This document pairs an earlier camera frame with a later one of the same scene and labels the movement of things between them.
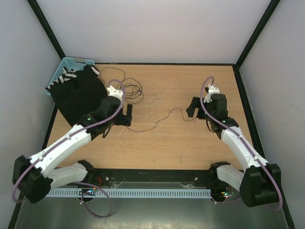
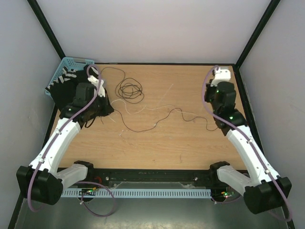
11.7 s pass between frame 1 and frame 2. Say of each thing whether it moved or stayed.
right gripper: moved
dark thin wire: stayed
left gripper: moved
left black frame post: stayed
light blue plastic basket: stayed
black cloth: stayed
